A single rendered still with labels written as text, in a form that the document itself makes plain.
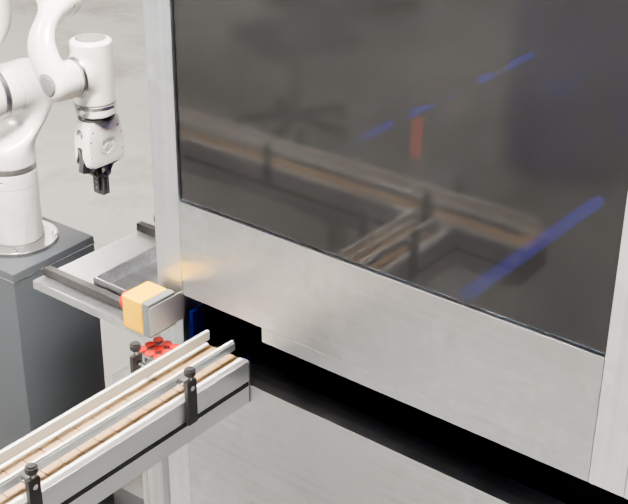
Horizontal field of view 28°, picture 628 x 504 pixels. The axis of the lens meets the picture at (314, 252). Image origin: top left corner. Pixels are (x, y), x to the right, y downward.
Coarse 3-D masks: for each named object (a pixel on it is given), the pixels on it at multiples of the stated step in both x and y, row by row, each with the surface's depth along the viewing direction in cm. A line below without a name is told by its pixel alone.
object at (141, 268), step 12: (144, 252) 276; (120, 264) 270; (132, 264) 274; (144, 264) 277; (156, 264) 278; (96, 276) 265; (108, 276) 268; (120, 276) 271; (132, 276) 272; (144, 276) 272; (156, 276) 273; (108, 288) 263; (120, 288) 261; (132, 288) 268
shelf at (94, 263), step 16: (128, 240) 288; (144, 240) 288; (96, 256) 281; (112, 256) 281; (128, 256) 281; (80, 272) 274; (96, 272) 274; (48, 288) 268; (64, 288) 268; (80, 304) 263; (96, 304) 262; (112, 320) 258; (144, 336) 253; (160, 336) 251
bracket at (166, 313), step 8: (176, 296) 236; (160, 304) 233; (168, 304) 235; (176, 304) 237; (152, 312) 232; (160, 312) 234; (168, 312) 236; (176, 312) 238; (184, 312) 240; (152, 320) 233; (160, 320) 235; (168, 320) 237; (176, 320) 239; (152, 328) 234; (160, 328) 235
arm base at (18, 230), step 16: (16, 176) 280; (32, 176) 283; (0, 192) 281; (16, 192) 281; (32, 192) 284; (0, 208) 283; (16, 208) 283; (32, 208) 285; (0, 224) 285; (16, 224) 285; (32, 224) 287; (48, 224) 298; (0, 240) 287; (16, 240) 286; (32, 240) 288; (48, 240) 290; (0, 256) 284; (16, 256) 284
